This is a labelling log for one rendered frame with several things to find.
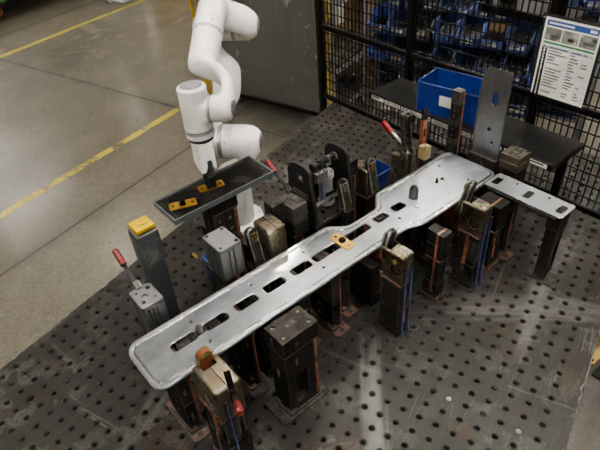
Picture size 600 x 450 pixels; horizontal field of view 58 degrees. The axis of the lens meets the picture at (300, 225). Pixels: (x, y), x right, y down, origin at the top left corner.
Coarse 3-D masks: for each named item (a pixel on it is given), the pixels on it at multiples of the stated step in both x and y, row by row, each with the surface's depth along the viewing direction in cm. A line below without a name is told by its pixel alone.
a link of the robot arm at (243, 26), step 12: (204, 0) 163; (216, 0) 164; (228, 0) 172; (204, 12) 161; (216, 12) 162; (228, 12) 169; (240, 12) 175; (252, 12) 179; (216, 24) 161; (228, 24) 172; (240, 24) 175; (252, 24) 178; (240, 36) 180; (252, 36) 181
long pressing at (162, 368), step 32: (448, 160) 204; (384, 192) 190; (448, 192) 188; (352, 224) 177; (384, 224) 176; (416, 224) 176; (288, 256) 167; (352, 256) 165; (224, 288) 157; (256, 288) 157; (288, 288) 156; (192, 320) 149; (256, 320) 148; (160, 352) 141; (192, 352) 141; (160, 384) 134
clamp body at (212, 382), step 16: (208, 368) 129; (224, 368) 129; (208, 384) 125; (224, 384) 125; (240, 384) 128; (208, 400) 131; (224, 400) 126; (240, 400) 130; (208, 416) 141; (224, 416) 129; (224, 432) 141; (240, 432) 140; (224, 448) 141; (240, 448) 141
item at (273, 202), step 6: (270, 198) 175; (276, 198) 175; (264, 204) 175; (270, 204) 172; (276, 204) 172; (282, 204) 174; (270, 210) 173; (276, 210) 173; (282, 210) 175; (276, 216) 174; (282, 216) 176
